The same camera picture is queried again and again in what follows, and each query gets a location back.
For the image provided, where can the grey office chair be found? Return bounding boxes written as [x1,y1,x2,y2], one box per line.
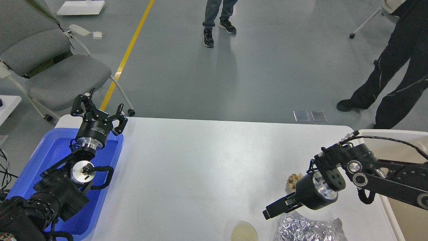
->
[1,0,129,122]

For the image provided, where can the crumpled brown paper ball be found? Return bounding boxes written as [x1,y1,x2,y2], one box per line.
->
[286,173,304,192]

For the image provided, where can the metal floor plate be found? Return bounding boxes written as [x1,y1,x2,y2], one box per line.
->
[293,111,311,122]
[310,111,328,122]

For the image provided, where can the beige plastic bin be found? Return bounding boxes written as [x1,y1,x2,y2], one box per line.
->
[358,129,428,241]

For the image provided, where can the crumpled aluminium foil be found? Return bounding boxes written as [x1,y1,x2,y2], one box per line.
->
[274,212,347,241]

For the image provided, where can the white side table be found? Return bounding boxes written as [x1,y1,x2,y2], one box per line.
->
[0,95,22,125]

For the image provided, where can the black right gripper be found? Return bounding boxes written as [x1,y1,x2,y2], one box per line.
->
[263,171,338,220]

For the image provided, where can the person in grey jeans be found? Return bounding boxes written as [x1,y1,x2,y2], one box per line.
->
[202,0,238,48]

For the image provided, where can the right metal floor plate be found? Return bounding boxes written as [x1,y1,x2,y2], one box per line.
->
[310,111,328,122]

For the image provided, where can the black cables at left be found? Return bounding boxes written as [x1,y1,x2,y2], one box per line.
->
[0,147,19,191]

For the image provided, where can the person in black tracksuit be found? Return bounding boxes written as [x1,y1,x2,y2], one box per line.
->
[336,0,428,129]

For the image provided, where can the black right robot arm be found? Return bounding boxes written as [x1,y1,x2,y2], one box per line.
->
[263,131,427,220]

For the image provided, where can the white foam board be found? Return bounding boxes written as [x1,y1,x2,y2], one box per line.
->
[57,0,105,16]

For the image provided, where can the white rolling chair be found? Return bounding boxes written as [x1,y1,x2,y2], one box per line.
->
[349,0,405,39]

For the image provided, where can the left metal floor plate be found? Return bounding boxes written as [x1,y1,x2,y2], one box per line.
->
[293,111,311,122]

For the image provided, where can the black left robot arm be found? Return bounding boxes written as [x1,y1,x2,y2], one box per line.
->
[1,89,127,241]

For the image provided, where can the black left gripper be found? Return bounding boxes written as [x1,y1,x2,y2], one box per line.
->
[70,88,128,150]

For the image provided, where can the white paper cup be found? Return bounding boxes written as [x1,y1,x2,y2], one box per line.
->
[230,221,259,241]

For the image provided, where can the small white floor object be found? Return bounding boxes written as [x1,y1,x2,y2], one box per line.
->
[92,31,104,39]

